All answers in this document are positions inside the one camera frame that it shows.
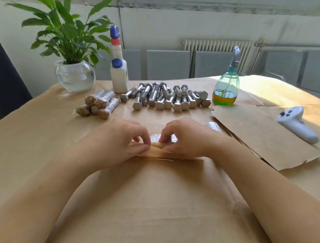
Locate black trash bin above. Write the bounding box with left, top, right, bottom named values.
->
left=0, top=42, right=33, bottom=120

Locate person's left forearm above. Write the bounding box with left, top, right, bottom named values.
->
left=0, top=153, right=98, bottom=243

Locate white framed window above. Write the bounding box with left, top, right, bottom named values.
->
left=117, top=0, right=320, bottom=17

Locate stack of brown paper sheets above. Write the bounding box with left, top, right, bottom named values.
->
left=210, top=104, right=320, bottom=172

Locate green leafy plant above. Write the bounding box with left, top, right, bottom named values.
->
left=6, top=0, right=115, bottom=66

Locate white cling film roll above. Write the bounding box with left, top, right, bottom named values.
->
left=205, top=121, right=223, bottom=134

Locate large brown paper table cover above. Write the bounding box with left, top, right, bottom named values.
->
left=0, top=75, right=320, bottom=243

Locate green spray bottle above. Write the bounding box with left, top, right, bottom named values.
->
left=212, top=46, right=242, bottom=106

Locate pile of steel bolts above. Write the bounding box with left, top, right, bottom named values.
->
left=120, top=81, right=212, bottom=113

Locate clear cling film sheet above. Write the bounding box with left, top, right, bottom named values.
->
left=150, top=133, right=165, bottom=144

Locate steel hex bolt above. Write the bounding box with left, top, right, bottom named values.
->
left=129, top=140, right=177, bottom=161

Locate person's right forearm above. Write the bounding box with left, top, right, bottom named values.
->
left=215, top=139, right=320, bottom=243

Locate white radiator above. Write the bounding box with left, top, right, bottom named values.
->
left=182, top=39, right=255, bottom=76

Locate grey chair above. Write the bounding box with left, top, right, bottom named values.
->
left=262, top=50, right=306, bottom=87
left=300, top=50, right=320, bottom=95
left=146, top=50, right=191, bottom=81
left=194, top=51, right=236, bottom=78
left=95, top=48, right=142, bottom=81

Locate round glass vase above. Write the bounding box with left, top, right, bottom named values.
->
left=55, top=60, right=96, bottom=93

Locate person's left hand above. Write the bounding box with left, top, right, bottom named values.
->
left=81, top=118, right=152, bottom=172

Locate person's right hand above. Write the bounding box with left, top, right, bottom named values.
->
left=159, top=117, right=230, bottom=160

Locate white handheld controller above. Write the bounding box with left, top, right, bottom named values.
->
left=277, top=106, right=320, bottom=144

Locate white glue bottle blue cap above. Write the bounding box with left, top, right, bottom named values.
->
left=110, top=25, right=130, bottom=94

